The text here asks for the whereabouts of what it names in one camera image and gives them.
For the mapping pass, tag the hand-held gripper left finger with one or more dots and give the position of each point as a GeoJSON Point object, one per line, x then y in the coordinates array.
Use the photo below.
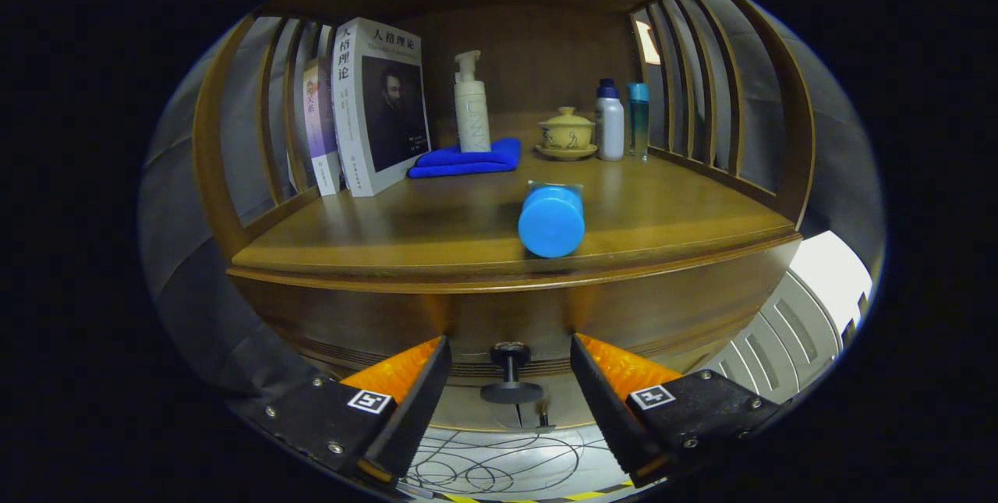
{"type": "Point", "coordinates": [413, 409]}

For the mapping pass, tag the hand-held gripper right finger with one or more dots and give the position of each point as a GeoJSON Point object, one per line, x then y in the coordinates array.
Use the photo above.
{"type": "Point", "coordinates": [608, 409]}

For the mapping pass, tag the brown wooden drawer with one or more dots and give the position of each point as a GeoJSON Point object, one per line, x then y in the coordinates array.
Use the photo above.
{"type": "Point", "coordinates": [507, 316]}

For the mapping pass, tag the blue white cosmetic tube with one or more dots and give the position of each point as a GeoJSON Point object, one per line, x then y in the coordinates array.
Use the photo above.
{"type": "Point", "coordinates": [551, 222]}

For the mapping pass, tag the wooden cabinet door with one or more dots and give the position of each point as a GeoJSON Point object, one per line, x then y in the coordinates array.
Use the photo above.
{"type": "Point", "coordinates": [573, 413]}
{"type": "Point", "coordinates": [468, 416]}

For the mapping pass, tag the brown wooden countertop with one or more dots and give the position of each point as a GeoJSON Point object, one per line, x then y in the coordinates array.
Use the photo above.
{"type": "Point", "coordinates": [437, 230]}

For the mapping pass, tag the white grey metal cabinet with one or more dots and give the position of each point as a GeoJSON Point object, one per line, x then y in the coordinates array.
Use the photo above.
{"type": "Point", "coordinates": [826, 269]}

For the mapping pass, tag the brown wooden cabinet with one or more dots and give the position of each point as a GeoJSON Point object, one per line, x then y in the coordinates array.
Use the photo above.
{"type": "Point", "coordinates": [530, 51]}

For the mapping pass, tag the yellow black floor tape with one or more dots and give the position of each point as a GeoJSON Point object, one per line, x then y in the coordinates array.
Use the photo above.
{"type": "Point", "coordinates": [581, 496]}

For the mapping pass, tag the blue folded cloth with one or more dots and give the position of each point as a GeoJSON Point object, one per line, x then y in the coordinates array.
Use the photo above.
{"type": "Point", "coordinates": [460, 164]}

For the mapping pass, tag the yellow lidded tea cup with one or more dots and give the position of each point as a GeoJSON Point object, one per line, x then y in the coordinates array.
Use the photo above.
{"type": "Point", "coordinates": [567, 132]}

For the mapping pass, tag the white bottle with blue cap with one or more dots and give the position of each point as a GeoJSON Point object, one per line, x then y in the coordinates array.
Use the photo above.
{"type": "Point", "coordinates": [609, 129]}

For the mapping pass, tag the clear teal bottle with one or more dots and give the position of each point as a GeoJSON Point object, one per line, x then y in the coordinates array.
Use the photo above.
{"type": "Point", "coordinates": [638, 121]}

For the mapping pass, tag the purple book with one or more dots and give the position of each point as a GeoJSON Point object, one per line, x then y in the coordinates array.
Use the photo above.
{"type": "Point", "coordinates": [320, 129]}

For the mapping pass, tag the white book with portrait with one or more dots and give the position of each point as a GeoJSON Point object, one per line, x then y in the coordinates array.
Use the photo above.
{"type": "Point", "coordinates": [390, 113]}

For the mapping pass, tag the white pump bottle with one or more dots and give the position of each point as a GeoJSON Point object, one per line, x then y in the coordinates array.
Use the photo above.
{"type": "Point", "coordinates": [472, 117]}

